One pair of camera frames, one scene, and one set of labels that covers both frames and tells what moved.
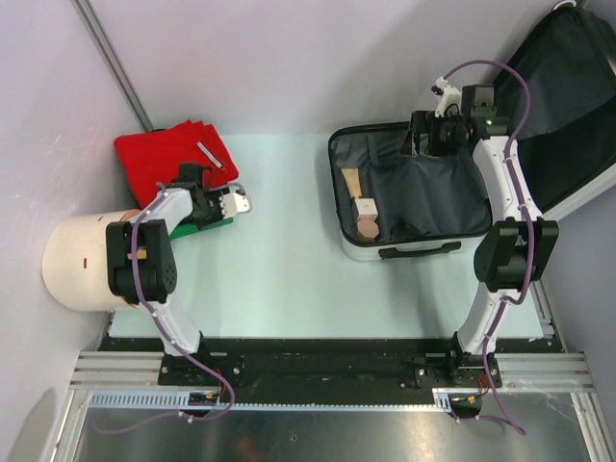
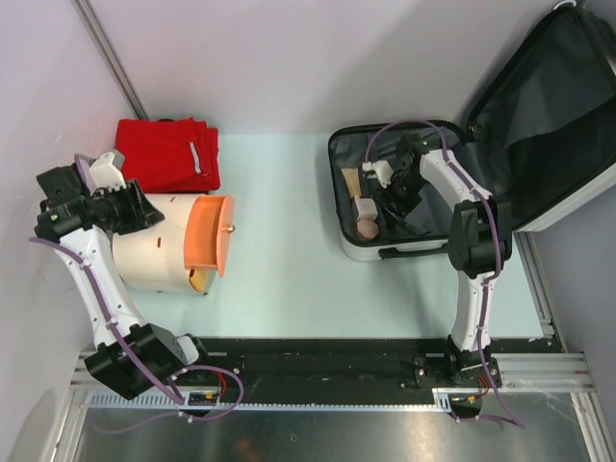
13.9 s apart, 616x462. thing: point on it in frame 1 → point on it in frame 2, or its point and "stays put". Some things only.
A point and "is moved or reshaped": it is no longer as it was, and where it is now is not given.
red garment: x=146 y=161 is moved or reshaped
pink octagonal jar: x=368 y=227 stays put
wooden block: x=352 y=181 stays put
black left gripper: x=202 y=222 → x=142 y=213
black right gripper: x=425 y=122 → x=384 y=197
